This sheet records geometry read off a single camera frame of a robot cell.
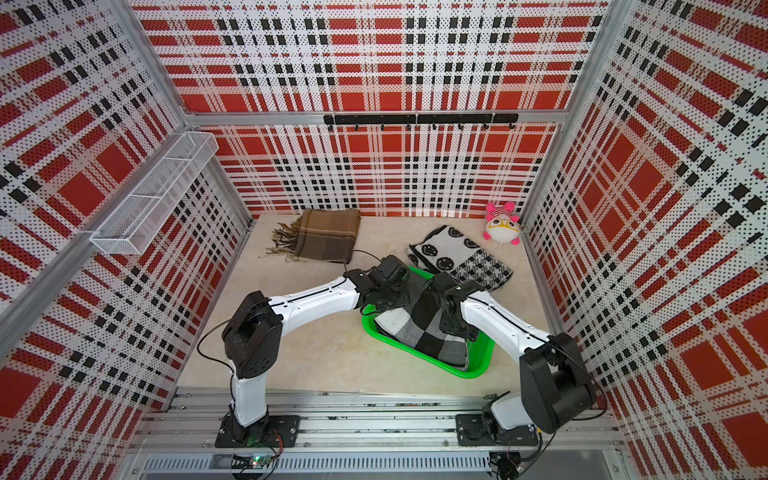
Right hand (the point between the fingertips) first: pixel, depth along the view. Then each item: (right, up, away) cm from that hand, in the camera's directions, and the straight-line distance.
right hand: (464, 328), depth 84 cm
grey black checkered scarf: (-13, 0, +4) cm, 14 cm away
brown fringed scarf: (-49, +28, +30) cm, 64 cm away
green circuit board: (-53, -27, -15) cm, 61 cm away
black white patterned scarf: (0, +21, +21) cm, 30 cm away
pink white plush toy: (+20, +32, +27) cm, 46 cm away
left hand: (-15, +8, +4) cm, 18 cm away
